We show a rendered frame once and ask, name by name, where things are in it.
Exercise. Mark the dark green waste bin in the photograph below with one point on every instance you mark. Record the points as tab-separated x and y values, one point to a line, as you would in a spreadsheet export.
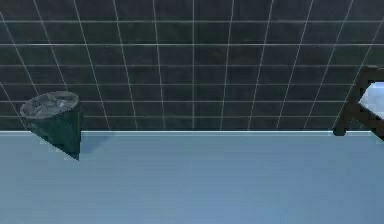
58	123

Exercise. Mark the dark framed mirror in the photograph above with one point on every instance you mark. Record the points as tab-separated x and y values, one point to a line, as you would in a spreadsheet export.
358	113

